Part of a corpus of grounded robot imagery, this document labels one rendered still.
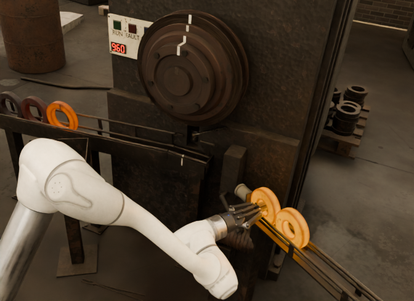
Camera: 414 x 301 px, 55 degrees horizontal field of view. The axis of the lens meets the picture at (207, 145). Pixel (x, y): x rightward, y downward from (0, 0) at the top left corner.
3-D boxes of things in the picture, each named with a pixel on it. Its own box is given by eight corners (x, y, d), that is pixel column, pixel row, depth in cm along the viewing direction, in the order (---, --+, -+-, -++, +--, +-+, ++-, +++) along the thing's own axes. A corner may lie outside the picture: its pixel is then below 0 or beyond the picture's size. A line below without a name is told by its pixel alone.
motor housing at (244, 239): (210, 280, 210) (220, 205, 180) (249, 297, 203) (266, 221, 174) (200, 300, 199) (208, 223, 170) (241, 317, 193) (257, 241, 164)
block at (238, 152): (227, 183, 190) (232, 141, 177) (242, 188, 188) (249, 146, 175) (218, 196, 182) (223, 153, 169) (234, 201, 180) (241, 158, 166)
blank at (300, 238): (283, 199, 148) (276, 201, 147) (313, 221, 137) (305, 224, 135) (279, 231, 156) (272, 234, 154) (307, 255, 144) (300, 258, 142)
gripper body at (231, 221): (215, 224, 153) (235, 215, 157) (228, 239, 147) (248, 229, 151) (216, 210, 149) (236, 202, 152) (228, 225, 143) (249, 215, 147)
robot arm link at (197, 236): (200, 228, 152) (218, 255, 145) (164, 244, 146) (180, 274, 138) (202, 212, 145) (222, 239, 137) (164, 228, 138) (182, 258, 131)
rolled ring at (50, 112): (40, 108, 208) (44, 105, 210) (58, 138, 213) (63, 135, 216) (61, 98, 198) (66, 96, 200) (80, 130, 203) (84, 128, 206)
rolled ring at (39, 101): (40, 98, 204) (45, 96, 207) (15, 96, 211) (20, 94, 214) (52, 130, 213) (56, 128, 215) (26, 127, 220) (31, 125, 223)
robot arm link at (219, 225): (215, 247, 145) (228, 240, 147) (215, 230, 140) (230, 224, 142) (202, 231, 151) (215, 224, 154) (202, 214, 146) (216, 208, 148)
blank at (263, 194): (258, 179, 160) (251, 181, 158) (283, 199, 148) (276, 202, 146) (255, 210, 167) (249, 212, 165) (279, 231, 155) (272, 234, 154)
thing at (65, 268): (50, 248, 220) (28, 140, 180) (99, 244, 225) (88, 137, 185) (45, 278, 203) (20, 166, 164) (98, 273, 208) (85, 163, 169)
